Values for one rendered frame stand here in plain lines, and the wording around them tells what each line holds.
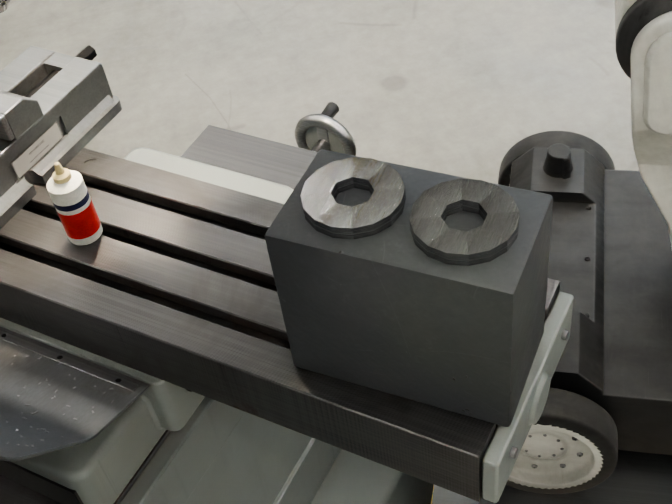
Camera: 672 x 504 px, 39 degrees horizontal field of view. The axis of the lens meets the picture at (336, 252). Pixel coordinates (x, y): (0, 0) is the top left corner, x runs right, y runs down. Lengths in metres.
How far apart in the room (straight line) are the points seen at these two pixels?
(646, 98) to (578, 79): 1.65
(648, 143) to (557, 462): 0.47
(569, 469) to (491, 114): 1.44
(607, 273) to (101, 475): 0.79
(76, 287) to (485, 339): 0.49
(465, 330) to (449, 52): 2.15
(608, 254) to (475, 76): 1.38
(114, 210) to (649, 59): 0.63
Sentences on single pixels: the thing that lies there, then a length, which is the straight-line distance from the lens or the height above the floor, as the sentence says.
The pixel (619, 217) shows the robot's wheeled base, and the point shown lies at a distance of 1.57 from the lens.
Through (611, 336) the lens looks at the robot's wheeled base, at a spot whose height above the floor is 0.57.
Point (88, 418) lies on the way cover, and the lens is 1.05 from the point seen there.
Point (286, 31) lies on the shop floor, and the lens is 3.08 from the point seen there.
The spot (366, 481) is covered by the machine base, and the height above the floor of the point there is 0.20.
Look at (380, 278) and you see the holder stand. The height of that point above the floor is 1.07.
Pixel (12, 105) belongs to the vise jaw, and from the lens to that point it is 1.20.
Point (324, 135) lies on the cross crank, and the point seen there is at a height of 0.62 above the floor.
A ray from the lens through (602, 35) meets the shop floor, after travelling 2.98.
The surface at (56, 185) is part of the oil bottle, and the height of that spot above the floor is 0.99.
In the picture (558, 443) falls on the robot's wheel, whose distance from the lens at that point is 1.37.
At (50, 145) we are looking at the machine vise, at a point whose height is 0.93.
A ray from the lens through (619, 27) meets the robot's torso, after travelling 1.14.
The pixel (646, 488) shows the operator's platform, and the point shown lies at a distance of 1.47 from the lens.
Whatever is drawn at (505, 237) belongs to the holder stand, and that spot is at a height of 1.10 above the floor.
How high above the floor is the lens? 1.66
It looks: 46 degrees down
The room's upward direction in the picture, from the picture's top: 9 degrees counter-clockwise
